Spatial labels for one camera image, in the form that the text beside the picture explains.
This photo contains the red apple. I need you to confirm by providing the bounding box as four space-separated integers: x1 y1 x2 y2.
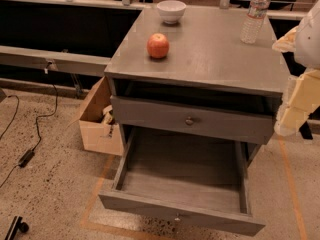
147 33 169 59

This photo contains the cardboard box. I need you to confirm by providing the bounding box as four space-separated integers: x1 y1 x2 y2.
71 77 124 156

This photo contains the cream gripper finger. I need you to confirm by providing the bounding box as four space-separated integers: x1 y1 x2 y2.
274 69 320 136
272 27 297 53

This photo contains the grey metal rail beam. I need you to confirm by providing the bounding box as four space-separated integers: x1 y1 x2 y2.
0 46 110 77

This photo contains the grey wooden drawer cabinet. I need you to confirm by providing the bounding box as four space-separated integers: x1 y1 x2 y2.
105 7 289 159

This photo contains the open grey middle drawer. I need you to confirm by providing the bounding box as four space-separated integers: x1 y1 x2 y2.
99 128 265 236

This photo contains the white ceramic bowl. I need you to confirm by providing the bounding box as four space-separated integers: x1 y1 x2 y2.
157 0 186 24

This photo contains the black caster wheel base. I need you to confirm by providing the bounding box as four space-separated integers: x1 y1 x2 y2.
4 216 29 240

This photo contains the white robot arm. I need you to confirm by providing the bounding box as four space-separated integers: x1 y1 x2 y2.
272 1 320 136

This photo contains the closed grey top drawer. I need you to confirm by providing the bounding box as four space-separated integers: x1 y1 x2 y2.
111 96 273 144

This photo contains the clear plastic water bottle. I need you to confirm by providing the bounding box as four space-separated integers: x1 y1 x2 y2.
240 0 271 44

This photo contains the black power adapter cable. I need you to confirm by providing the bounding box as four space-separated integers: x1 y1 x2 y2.
0 60 59 189

